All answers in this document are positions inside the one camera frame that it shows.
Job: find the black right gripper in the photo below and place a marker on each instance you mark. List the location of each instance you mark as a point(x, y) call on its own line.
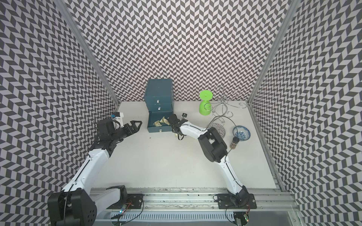
point(173, 130)

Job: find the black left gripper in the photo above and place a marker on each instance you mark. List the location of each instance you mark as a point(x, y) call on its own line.
point(128, 127)

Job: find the pale yellow cookie packet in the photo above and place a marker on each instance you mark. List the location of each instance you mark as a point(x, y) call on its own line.
point(157, 124)

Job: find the dark teal drawer box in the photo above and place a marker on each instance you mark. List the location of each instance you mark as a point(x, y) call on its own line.
point(159, 99)

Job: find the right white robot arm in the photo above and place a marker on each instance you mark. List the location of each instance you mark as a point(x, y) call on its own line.
point(215, 150)

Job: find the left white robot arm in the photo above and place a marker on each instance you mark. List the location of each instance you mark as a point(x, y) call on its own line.
point(73, 206)

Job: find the green plastic goblet cup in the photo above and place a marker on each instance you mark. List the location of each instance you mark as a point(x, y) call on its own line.
point(205, 107)

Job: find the dark brown small bottle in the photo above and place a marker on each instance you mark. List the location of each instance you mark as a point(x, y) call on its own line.
point(234, 143)

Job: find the blue floral ceramic bowl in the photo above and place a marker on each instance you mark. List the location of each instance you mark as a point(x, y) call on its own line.
point(242, 133)

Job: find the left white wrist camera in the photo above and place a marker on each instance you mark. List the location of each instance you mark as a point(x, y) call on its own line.
point(117, 119)

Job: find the chrome wire hook stand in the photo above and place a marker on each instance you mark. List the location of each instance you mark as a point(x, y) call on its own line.
point(220, 110)

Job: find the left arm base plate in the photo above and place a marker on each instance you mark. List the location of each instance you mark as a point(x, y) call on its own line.
point(133, 201)

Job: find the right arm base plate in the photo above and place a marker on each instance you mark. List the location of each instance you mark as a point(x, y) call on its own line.
point(230, 201)

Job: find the aluminium front rail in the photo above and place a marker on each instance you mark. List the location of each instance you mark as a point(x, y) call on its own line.
point(176, 205)

